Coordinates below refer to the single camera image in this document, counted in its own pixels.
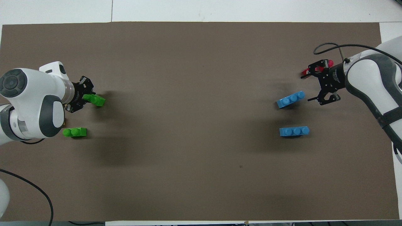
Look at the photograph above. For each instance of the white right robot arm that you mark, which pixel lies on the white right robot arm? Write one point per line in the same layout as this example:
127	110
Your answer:
373	78

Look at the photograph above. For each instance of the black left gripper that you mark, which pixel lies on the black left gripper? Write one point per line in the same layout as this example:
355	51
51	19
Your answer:
80	91

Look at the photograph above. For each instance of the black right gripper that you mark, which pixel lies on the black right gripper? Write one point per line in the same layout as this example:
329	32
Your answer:
333	78

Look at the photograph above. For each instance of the blue three-stud brick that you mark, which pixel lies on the blue three-stud brick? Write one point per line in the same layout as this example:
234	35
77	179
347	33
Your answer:
294	131
290	100

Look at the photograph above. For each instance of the brown paper mat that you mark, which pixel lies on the brown paper mat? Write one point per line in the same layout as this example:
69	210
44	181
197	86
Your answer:
188	94

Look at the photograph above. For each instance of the green two-stud brick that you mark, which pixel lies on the green two-stud brick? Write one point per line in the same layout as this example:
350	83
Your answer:
75	132
95	100

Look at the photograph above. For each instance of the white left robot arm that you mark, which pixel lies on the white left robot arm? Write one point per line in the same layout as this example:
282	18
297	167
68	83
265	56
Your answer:
31	100

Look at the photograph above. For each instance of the red one-stud brick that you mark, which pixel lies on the red one-stud brick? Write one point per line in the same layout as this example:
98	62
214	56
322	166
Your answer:
304	73
330	62

